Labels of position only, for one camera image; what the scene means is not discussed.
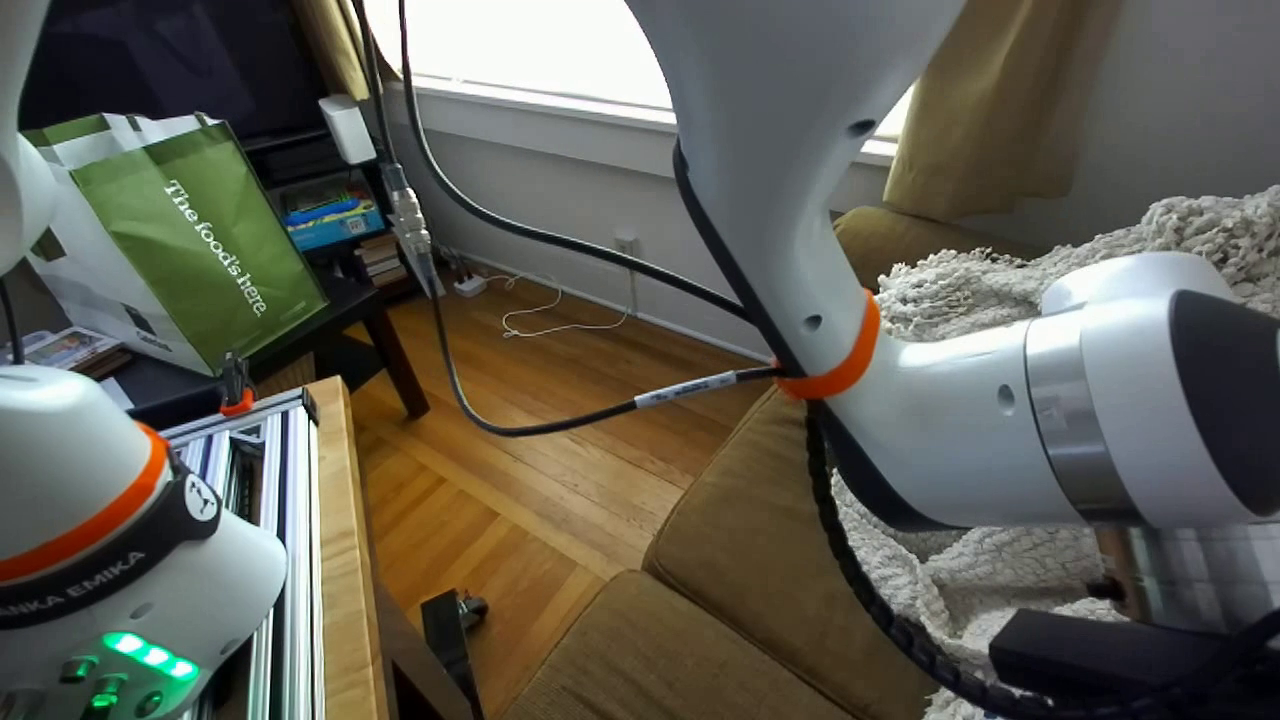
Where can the white wall plug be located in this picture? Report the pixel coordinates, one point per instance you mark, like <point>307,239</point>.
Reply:
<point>624,248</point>

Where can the blue box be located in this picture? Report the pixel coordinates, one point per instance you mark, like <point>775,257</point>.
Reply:
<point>330,222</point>

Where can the aluminium frame rails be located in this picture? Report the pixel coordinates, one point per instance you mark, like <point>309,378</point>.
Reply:
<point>284,534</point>

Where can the olive curtain beside sofa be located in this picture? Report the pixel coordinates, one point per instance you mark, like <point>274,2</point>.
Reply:
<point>1014,104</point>

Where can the small white box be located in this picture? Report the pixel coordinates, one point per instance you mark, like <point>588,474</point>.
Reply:
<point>344,131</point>

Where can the dark television screen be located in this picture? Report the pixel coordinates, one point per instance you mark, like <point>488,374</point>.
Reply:
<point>174,53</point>

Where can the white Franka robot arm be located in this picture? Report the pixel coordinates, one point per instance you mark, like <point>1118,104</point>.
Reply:
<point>801,135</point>

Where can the olive brown sofa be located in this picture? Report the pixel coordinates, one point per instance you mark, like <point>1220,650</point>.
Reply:
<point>745,545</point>

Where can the green and white shopping bag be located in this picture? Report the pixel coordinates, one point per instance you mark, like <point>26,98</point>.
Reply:
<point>201,242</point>

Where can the red clamp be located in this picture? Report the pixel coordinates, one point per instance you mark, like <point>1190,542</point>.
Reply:
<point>239,384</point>

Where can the dark shelf unit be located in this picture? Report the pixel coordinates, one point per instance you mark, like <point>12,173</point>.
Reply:
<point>313,165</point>

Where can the olive curtain beside television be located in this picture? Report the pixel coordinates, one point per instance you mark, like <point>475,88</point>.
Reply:
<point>324,40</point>

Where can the black side table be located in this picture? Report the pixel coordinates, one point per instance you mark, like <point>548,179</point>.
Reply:
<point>366,326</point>

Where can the white leaning panel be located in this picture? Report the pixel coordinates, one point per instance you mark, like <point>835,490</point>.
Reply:
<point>431,278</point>

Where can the cream knit blanket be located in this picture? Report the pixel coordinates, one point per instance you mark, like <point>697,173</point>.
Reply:
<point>972,285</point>

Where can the white power adapter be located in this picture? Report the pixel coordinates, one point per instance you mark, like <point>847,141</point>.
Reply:
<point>469,282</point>

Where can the bright window with white frame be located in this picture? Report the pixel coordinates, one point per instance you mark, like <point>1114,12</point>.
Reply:
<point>534,40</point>

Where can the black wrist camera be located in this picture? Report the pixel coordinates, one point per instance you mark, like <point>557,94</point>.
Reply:
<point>1135,650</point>

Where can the stack of magazines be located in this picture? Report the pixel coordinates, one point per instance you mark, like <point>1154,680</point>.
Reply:
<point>53,349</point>

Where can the black metal bracket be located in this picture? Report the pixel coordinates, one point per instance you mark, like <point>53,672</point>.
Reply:
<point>449,642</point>

